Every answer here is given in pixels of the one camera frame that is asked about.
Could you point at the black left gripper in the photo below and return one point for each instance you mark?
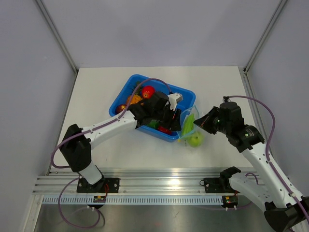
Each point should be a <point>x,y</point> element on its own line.
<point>172,123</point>

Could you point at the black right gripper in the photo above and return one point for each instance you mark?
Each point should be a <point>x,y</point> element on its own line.
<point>204,122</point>

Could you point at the clear zip top bag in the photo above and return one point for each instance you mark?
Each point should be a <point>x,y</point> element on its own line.
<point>190,134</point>

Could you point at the green apple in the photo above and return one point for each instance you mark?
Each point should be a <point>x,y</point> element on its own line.
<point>196,139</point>

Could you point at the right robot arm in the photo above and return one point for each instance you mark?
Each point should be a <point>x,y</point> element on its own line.
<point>280,201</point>

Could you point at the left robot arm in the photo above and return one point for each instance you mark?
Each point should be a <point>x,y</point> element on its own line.
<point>78,143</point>

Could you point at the red tomato front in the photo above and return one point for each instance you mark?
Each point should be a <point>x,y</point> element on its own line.
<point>164,130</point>

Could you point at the red tomato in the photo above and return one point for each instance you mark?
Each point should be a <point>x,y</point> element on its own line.
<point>164,130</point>
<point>147,92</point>

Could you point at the green lettuce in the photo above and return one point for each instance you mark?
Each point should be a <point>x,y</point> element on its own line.
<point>153,124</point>

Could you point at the red tomato back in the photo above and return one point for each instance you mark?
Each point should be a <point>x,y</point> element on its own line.
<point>147,92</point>

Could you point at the orange pineapple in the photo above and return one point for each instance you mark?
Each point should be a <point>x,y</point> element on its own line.
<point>137,95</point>

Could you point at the blue plastic bin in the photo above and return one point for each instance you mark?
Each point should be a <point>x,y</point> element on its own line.
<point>137,109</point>

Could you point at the dark red fruit left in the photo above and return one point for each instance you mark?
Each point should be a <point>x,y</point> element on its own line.
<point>120,108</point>

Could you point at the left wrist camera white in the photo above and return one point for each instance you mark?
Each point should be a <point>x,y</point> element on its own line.
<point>174,98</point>

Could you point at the aluminium mounting rail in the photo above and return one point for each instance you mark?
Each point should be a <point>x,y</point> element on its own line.
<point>172,181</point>

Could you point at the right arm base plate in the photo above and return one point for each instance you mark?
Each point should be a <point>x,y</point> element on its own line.
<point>220,184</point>

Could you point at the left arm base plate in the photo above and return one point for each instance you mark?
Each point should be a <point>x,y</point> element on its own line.
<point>107,185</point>

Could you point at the white slotted cable duct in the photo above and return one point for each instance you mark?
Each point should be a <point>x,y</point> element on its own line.
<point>133,200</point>

